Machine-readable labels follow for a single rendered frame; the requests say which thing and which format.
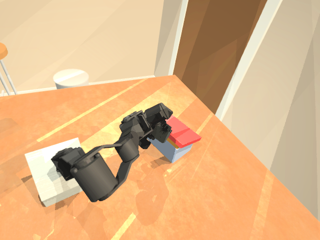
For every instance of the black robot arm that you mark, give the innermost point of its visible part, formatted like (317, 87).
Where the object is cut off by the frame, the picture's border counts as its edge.
(91, 171)

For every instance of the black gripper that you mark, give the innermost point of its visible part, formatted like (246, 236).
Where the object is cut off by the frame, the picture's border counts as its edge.
(144, 143)

